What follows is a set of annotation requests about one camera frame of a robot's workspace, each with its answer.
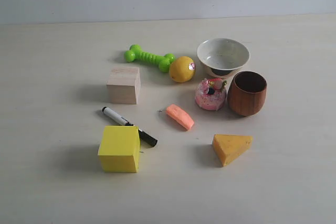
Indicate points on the black white marker pen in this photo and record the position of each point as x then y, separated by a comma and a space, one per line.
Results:
124, 122

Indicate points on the pink toy donut cake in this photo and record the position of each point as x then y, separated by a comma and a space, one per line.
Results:
211, 94

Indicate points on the white speckled ceramic bowl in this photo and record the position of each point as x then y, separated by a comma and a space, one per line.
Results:
222, 57

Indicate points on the light wooden cube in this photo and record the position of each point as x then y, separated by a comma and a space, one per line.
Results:
124, 85

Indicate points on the soft orange putty piece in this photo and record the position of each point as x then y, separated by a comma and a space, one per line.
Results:
180, 116

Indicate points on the yellow lemon with sticker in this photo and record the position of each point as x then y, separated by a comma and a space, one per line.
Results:
182, 69

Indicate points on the yellow cheese wedge toy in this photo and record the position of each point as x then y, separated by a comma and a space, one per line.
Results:
230, 147

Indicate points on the yellow foam cube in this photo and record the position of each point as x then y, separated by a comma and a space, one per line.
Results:
119, 149

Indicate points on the green rubber bone toy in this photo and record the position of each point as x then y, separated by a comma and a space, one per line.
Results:
135, 52

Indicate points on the brown wooden cup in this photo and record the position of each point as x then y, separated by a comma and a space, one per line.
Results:
247, 93

